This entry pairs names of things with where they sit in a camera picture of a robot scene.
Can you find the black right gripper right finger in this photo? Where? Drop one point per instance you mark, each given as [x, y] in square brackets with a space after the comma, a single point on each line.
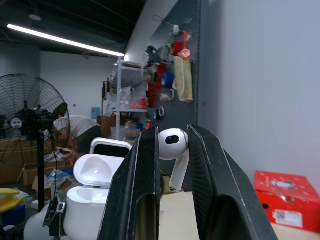
[215, 170]

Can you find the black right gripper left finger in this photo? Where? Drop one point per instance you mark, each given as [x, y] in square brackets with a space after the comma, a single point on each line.
[135, 175]

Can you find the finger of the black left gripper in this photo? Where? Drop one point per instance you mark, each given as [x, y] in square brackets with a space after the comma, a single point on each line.
[55, 215]

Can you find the white earbud case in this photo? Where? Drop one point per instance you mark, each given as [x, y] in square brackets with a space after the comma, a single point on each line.
[92, 170]

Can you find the white earbud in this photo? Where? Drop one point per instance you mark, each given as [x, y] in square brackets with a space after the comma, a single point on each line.
[172, 145]

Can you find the white bin with dark inside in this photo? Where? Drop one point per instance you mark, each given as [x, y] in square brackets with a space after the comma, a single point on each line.
[110, 143]

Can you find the yellow foam block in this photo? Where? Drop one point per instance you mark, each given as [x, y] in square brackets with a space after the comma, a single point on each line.
[10, 197]

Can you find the black tape roll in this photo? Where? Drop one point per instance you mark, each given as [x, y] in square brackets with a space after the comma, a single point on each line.
[160, 112]

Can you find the person in white shirt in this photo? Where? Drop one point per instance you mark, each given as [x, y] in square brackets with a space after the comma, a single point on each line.
[80, 127]

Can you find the red cardboard box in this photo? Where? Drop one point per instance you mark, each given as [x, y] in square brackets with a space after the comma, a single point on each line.
[287, 197]

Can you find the brown cardboard box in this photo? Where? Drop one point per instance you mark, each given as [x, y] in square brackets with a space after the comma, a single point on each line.
[12, 150]

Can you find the clear tape roll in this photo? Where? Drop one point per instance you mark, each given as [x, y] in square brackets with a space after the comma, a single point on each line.
[168, 95]

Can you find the white metal storage shelf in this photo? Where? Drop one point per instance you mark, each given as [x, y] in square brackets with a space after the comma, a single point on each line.
[120, 82]

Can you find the yellow work gloves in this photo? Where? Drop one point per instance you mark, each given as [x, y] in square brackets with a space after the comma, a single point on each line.
[183, 80]

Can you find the dark grey pegboard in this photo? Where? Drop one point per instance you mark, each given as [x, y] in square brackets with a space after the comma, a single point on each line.
[192, 75]

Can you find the blue tape roll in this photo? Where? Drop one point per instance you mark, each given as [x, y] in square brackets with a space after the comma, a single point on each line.
[168, 80]

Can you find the red tape roll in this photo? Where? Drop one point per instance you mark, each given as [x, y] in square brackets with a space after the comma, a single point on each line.
[176, 48]

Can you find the long ceiling light strip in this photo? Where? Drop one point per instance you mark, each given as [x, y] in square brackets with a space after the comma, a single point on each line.
[65, 41]

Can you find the round ceiling fixture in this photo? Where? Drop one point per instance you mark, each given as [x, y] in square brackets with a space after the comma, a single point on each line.
[34, 17]

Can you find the black pedestal fan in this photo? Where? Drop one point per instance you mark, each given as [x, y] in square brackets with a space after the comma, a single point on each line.
[27, 120]

